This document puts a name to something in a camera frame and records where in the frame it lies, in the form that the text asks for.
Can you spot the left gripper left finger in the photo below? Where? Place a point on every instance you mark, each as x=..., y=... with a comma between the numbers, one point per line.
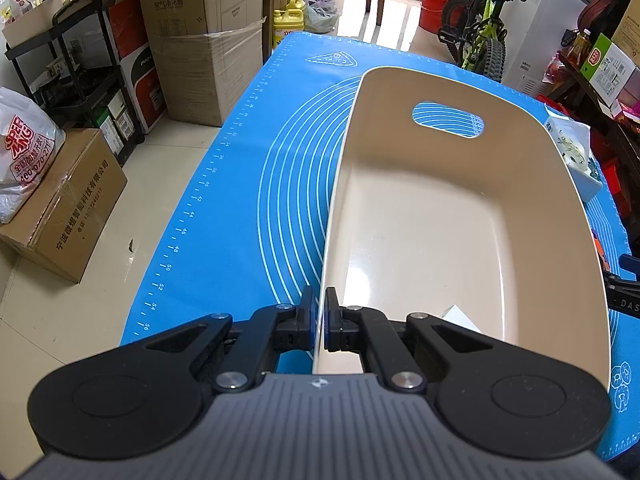
x=276, y=339

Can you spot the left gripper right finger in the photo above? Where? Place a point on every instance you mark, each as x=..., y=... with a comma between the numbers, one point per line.
x=378, y=342

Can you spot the beige plastic storage bin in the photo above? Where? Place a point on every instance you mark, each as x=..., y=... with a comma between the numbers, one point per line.
x=448, y=196

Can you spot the blue silicone mat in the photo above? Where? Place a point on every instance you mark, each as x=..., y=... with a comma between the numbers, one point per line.
x=250, y=227

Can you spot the white paper label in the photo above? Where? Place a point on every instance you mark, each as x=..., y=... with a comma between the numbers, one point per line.
x=456, y=316

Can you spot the tissue pack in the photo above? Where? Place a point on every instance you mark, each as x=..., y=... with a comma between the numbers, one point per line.
x=573, y=142

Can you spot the green white carton box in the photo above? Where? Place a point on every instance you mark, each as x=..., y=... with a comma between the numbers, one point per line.
x=607, y=69

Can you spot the brown cardboard box on floor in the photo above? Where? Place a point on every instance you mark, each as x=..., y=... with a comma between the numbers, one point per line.
x=59, y=225

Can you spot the large wrapped cardboard box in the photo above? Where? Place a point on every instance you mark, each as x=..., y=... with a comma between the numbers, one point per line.
x=203, y=76

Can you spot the white refrigerator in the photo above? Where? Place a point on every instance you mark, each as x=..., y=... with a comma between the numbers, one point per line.
x=535, y=29

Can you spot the red white appliance box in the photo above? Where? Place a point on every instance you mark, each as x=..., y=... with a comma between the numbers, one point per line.
x=136, y=62

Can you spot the green black bicycle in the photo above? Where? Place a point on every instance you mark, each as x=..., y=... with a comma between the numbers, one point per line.
x=475, y=35

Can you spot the yellow oil jug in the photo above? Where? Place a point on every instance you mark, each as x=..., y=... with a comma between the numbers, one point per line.
x=290, y=19

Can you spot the white plastic shopping bag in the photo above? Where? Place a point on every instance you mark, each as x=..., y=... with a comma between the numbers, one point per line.
x=30, y=141

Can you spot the grey plastic bag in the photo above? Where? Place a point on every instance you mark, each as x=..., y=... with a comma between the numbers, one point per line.
x=320, y=16

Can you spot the black metal shelf rack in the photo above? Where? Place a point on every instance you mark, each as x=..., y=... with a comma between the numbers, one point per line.
x=78, y=95

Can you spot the red bucket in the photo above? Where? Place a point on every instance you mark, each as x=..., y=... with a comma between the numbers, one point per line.
x=431, y=15

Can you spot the box atop shelf rack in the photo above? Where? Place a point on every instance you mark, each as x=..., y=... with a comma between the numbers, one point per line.
x=33, y=23

